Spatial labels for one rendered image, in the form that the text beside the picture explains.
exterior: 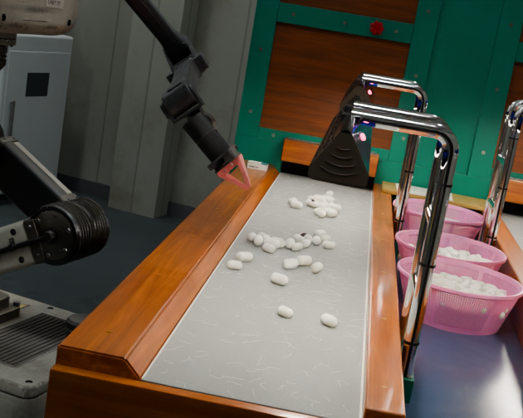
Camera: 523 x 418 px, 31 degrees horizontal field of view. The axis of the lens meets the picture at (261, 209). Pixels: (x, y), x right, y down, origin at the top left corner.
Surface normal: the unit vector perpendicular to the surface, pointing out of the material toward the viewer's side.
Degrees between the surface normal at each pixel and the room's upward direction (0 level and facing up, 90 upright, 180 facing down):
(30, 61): 90
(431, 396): 0
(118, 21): 90
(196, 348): 0
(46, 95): 90
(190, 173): 90
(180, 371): 0
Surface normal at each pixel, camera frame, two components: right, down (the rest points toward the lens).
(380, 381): 0.16, -0.96
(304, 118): -0.12, 0.19
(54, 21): 0.92, 0.19
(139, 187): -0.38, 0.14
